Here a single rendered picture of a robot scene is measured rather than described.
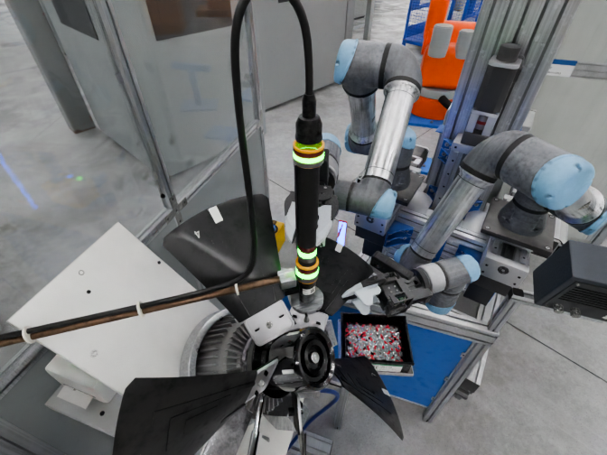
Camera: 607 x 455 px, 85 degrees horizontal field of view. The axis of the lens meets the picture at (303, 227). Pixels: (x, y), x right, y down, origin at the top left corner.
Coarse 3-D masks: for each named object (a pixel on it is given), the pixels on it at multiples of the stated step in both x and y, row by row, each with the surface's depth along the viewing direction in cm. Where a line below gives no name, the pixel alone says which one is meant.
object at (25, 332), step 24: (240, 0) 32; (288, 0) 34; (240, 24) 34; (312, 48) 37; (312, 72) 39; (240, 96) 38; (240, 120) 40; (240, 144) 42; (216, 288) 59; (120, 312) 56; (0, 336) 52; (24, 336) 53
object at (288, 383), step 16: (288, 336) 65; (304, 336) 64; (320, 336) 68; (256, 352) 68; (272, 352) 65; (288, 352) 62; (304, 352) 63; (320, 352) 67; (256, 368) 67; (288, 368) 61; (304, 368) 62; (320, 368) 65; (272, 384) 68; (288, 384) 63; (304, 384) 61; (320, 384) 63
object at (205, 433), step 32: (160, 384) 43; (192, 384) 47; (224, 384) 51; (128, 416) 41; (160, 416) 44; (192, 416) 48; (224, 416) 56; (128, 448) 41; (160, 448) 45; (192, 448) 52
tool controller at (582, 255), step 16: (560, 256) 86; (576, 256) 82; (592, 256) 81; (544, 272) 93; (560, 272) 85; (576, 272) 79; (592, 272) 79; (544, 288) 91; (560, 288) 84; (576, 288) 81; (592, 288) 80; (544, 304) 92; (560, 304) 90; (576, 304) 87; (592, 304) 85
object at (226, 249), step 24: (240, 216) 68; (264, 216) 69; (168, 240) 63; (192, 240) 64; (216, 240) 65; (240, 240) 66; (264, 240) 68; (192, 264) 64; (216, 264) 65; (240, 264) 66; (264, 264) 67; (264, 288) 66; (240, 312) 66
